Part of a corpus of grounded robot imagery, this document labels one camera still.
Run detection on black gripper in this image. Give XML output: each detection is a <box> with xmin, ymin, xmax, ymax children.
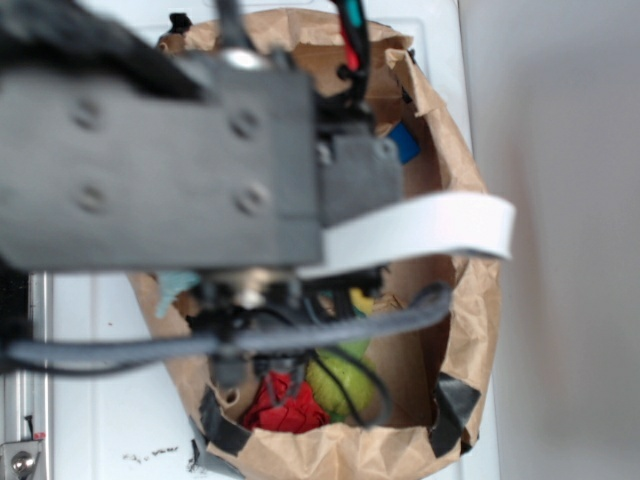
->
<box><xmin>0</xmin><ymin>51</ymin><xmax>405</xmax><ymax>391</ymax></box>

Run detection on light blue cloth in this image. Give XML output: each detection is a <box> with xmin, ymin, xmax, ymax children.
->
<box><xmin>155</xmin><ymin>271</ymin><xmax>201</xmax><ymax>318</ymax></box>

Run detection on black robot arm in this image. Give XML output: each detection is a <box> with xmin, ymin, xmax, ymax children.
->
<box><xmin>1</xmin><ymin>1</ymin><xmax>412</xmax><ymax>385</ymax></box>

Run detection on blue rectangular block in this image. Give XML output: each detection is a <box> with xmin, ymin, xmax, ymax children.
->
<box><xmin>387</xmin><ymin>122</ymin><xmax>421</xmax><ymax>165</ymax></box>

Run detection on yellow sponge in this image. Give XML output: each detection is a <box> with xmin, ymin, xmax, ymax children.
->
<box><xmin>349</xmin><ymin>288</ymin><xmax>375</xmax><ymax>316</ymax></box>

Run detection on red crumpled paper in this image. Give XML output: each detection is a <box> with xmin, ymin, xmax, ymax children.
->
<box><xmin>241</xmin><ymin>372</ymin><xmax>330</xmax><ymax>434</ymax></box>

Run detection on lime green fuzzy ball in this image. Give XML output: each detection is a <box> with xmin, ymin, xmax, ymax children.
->
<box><xmin>306</xmin><ymin>348</ymin><xmax>375</xmax><ymax>422</ymax></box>

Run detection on red and black wires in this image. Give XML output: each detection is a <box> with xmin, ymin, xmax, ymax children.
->
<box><xmin>329</xmin><ymin>0</ymin><xmax>376</xmax><ymax>111</ymax></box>

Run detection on white flat ribbon cable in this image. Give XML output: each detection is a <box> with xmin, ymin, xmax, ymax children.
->
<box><xmin>297</xmin><ymin>191</ymin><xmax>517</xmax><ymax>281</ymax></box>

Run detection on grey braided cable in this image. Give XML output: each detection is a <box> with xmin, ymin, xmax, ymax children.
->
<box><xmin>4</xmin><ymin>281</ymin><xmax>454</xmax><ymax>372</ymax></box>

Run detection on aluminium frame rail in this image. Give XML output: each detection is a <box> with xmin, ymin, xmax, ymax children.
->
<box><xmin>1</xmin><ymin>271</ymin><xmax>54</xmax><ymax>479</ymax></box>

